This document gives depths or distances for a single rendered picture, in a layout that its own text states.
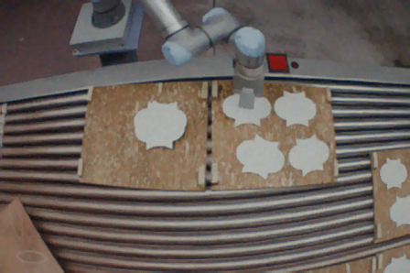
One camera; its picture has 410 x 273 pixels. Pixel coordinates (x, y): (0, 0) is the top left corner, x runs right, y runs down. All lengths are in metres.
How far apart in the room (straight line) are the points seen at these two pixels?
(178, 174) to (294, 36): 1.64
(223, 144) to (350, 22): 1.88
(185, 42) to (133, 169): 0.47
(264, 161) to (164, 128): 0.30
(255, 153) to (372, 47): 1.79
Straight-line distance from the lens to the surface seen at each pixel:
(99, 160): 1.55
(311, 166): 1.52
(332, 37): 3.02
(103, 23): 1.78
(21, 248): 1.47
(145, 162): 1.52
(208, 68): 1.67
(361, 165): 1.60
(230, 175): 1.49
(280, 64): 1.68
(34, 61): 3.13
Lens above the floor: 2.34
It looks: 66 degrees down
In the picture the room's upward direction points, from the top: 4 degrees counter-clockwise
